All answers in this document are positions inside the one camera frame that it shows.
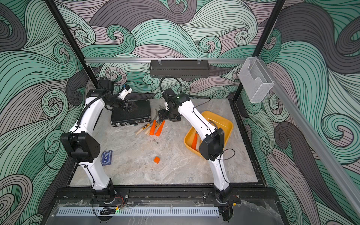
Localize orange handle sickle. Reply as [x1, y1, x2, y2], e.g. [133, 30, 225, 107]
[191, 133, 198, 151]
[155, 109, 166, 137]
[149, 114, 158, 136]

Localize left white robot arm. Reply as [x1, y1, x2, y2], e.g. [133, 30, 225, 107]
[60, 77, 137, 203]

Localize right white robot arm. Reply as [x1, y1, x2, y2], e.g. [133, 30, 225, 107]
[158, 76, 232, 204]

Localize black ribbed storage case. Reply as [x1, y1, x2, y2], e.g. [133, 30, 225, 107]
[110, 99, 152, 127]

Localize yellow plastic tray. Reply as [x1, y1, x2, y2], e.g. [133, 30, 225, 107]
[184, 111, 234, 158]

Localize small orange block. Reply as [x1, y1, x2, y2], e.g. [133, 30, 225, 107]
[154, 157, 160, 164]

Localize blue card pack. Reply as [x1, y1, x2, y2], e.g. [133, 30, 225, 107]
[101, 150, 113, 166]

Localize wooden handle sickle with label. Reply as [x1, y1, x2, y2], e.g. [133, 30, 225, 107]
[136, 114, 158, 135]

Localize black wall shelf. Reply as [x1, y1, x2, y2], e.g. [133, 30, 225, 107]
[149, 60, 210, 78]

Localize clear acrylic wall holder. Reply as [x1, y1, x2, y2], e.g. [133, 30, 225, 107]
[239, 57, 274, 103]

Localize white slotted cable duct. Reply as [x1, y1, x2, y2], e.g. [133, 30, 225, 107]
[54, 206, 220, 217]

